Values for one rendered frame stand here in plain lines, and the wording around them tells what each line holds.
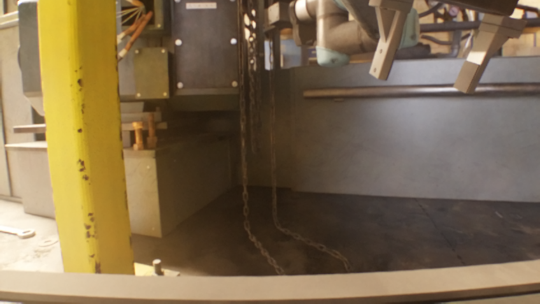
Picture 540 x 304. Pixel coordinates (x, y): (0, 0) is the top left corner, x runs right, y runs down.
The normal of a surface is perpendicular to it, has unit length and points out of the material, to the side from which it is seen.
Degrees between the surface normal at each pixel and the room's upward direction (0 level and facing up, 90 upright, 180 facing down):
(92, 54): 90
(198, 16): 90
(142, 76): 90
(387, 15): 113
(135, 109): 62
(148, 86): 90
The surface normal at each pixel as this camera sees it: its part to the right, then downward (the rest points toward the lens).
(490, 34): -0.99, -0.10
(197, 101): 0.06, 0.77
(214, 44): 0.07, 0.09
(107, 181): 0.96, 0.00
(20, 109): -0.27, 0.10
